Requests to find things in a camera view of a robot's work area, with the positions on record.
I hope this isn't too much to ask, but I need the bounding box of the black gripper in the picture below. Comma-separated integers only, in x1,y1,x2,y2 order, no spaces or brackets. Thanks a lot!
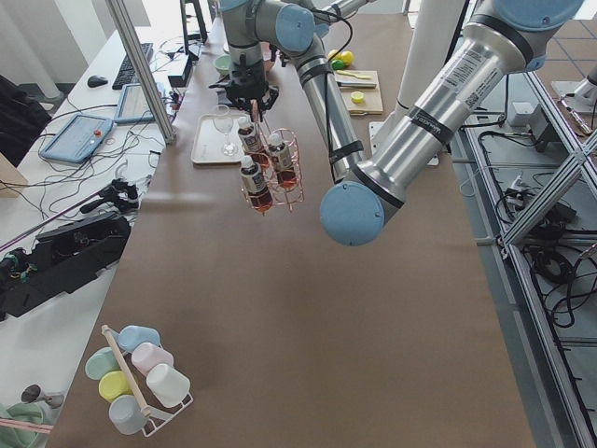
208,58,279,111

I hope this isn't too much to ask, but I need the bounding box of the copper wire bottle basket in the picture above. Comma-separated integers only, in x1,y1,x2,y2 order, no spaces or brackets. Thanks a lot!
242,100,304,211

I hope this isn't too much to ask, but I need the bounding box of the tea bottle white cap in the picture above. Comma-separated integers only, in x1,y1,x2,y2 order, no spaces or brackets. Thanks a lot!
240,155,273,213

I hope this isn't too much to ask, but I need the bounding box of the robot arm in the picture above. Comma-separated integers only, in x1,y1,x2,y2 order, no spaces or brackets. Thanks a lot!
219,0,365,183
320,1,582,246

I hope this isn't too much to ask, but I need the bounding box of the clear wine glass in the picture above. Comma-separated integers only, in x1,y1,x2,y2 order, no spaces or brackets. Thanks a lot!
213,105,238,157

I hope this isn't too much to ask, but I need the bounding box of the green bowl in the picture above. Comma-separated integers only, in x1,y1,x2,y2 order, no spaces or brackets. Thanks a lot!
214,54,231,77

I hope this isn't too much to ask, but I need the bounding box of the cream rabbit tray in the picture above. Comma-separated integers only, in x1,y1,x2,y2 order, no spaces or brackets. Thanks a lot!
191,110,244,165

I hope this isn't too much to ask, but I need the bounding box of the green lime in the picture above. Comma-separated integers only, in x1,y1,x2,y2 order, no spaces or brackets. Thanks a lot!
331,60,345,71

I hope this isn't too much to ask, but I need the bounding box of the yellow lemon upper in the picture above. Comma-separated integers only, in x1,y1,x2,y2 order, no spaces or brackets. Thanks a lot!
327,49,341,61

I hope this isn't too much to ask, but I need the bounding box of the yellow lemon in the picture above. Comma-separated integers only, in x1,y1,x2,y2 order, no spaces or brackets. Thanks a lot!
339,50,354,66
327,49,341,61

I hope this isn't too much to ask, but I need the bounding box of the yellow plastic knife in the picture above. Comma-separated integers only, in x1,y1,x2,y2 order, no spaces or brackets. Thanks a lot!
336,70,372,79

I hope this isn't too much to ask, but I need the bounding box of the steel cylinder muddler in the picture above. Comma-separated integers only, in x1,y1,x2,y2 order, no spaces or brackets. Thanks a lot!
336,80,378,90

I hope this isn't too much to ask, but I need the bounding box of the half lemon slice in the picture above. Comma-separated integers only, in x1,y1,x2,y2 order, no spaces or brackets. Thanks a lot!
351,91,365,104

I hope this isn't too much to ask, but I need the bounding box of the yellow lemon lower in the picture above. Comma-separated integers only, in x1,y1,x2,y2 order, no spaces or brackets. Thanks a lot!
339,50,354,66

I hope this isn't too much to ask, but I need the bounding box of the wooden cutting board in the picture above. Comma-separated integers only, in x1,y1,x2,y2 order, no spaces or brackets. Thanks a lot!
334,70,383,115

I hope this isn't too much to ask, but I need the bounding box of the blue teach pendant far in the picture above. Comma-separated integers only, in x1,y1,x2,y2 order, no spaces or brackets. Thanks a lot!
114,83,154,124

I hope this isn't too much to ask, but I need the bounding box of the blue teach pendant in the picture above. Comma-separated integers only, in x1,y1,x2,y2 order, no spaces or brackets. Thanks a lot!
39,114,114,163
114,83,154,124

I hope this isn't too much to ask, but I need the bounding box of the black keyboard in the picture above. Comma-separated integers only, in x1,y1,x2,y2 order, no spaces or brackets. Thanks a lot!
112,43,153,91

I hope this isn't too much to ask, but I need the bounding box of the black computer mouse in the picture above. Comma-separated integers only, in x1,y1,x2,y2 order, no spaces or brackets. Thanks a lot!
87,76,108,88

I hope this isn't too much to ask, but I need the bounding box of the blue teach pendant near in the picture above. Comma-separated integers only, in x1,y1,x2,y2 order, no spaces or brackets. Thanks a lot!
39,114,114,163

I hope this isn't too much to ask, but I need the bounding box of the metal grabber stick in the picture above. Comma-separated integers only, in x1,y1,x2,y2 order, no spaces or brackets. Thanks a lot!
1,188,119,254

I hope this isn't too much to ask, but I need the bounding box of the black foam case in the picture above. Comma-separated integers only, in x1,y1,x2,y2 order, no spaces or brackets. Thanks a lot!
1,212,131,319

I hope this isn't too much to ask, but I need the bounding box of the blue pastel cup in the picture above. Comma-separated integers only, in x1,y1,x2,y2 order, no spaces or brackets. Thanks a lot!
117,325,161,353

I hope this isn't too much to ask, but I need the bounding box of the pink pastel cup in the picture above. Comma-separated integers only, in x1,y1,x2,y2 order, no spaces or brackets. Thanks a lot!
132,342,174,376

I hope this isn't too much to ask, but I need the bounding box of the white cup rack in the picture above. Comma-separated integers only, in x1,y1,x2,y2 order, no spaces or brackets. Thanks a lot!
101,325,193,438

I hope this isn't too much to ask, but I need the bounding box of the white pastel cup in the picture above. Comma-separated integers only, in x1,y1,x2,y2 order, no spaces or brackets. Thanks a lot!
146,363,190,408

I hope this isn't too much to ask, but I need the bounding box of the green pastel cup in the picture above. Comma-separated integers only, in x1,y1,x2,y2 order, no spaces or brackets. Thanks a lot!
85,346,119,381

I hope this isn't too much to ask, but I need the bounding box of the yellow pastel cup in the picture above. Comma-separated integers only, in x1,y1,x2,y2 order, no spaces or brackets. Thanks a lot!
98,371,131,403

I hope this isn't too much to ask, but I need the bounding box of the grey pastel cup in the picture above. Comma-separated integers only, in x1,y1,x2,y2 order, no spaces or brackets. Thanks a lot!
108,395,146,435

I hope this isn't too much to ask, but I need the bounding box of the steel jigger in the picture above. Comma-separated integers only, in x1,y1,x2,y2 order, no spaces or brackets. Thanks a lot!
21,384,64,409

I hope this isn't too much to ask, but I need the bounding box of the aluminium frame post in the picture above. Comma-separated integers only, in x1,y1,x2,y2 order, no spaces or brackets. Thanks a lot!
105,0,175,145

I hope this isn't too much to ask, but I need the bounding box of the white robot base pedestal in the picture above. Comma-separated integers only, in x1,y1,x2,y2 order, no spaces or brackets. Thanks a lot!
369,0,469,154

